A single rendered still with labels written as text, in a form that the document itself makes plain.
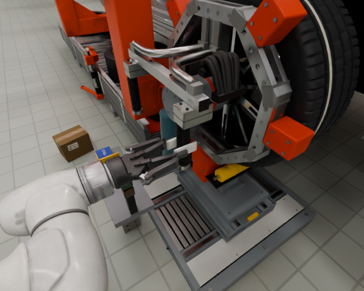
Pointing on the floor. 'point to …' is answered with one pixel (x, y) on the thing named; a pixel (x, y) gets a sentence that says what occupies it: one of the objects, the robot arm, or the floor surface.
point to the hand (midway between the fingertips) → (181, 145)
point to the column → (131, 225)
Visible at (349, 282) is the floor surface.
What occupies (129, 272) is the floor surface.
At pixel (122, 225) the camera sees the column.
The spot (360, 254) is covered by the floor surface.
